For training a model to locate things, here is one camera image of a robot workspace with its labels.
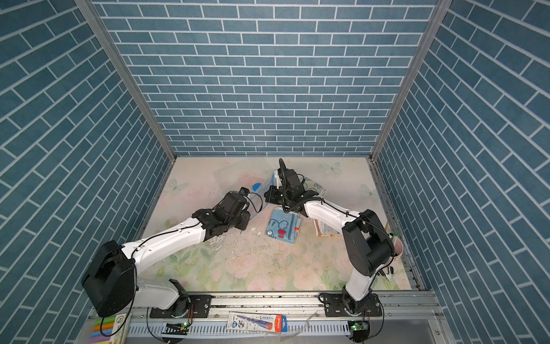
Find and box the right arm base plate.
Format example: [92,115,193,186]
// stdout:
[317,292,383,318]

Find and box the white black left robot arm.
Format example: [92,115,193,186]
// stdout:
[82,188,251,318]

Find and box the blue cartoon towel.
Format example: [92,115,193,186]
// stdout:
[266,207,302,244]

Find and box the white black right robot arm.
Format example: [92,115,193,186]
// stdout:
[264,159,396,315]

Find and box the coloured marker pack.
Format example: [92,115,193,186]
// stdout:
[87,313,129,344]

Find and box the clear vacuum bag blue zip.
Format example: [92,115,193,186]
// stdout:
[213,158,275,212]

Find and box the aluminium mounting rail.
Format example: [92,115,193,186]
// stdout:
[81,290,443,321]

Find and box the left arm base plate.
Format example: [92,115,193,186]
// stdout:
[149,295,213,320]

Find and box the pink pen holder cup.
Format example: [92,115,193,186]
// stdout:
[388,233,404,257]

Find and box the red blue toothbrush package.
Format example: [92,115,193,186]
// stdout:
[226,312,288,333]

